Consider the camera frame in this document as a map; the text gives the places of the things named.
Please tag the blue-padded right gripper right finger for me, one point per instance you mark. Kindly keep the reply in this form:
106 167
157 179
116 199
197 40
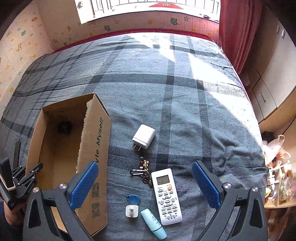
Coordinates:
250 222

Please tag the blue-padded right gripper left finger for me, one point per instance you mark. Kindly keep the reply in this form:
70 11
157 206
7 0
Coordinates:
50 214

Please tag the brown cardboard box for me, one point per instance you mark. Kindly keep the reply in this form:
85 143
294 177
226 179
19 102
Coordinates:
67 136

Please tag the white air conditioner remote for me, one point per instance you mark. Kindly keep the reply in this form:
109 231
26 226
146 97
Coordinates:
166 197

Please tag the small white charger plug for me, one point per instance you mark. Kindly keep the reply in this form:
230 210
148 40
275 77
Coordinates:
131 211

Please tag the light blue tube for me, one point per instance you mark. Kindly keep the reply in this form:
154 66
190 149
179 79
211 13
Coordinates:
153 224

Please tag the blue key fob tag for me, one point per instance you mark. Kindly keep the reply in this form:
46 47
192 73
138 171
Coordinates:
133 199

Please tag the keys with carabiner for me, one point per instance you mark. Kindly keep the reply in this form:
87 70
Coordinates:
143 172

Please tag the large white charger plug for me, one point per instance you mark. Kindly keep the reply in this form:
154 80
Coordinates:
143 137

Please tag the wooden shelf with clutter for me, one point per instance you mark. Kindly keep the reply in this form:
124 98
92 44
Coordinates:
279 196

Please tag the white plastic bag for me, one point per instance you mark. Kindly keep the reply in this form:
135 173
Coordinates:
274 149

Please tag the grey plaid bed blanket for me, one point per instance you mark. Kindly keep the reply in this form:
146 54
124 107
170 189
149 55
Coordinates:
183 87

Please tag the beige wardrobe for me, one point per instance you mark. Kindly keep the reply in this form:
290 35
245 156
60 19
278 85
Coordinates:
270 70

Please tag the red curtain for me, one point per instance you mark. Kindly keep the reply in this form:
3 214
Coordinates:
238 24

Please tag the metal window railing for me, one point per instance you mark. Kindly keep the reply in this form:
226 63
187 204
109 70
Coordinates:
204 8

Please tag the red window cushion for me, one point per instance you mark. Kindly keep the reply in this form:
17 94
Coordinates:
165 5

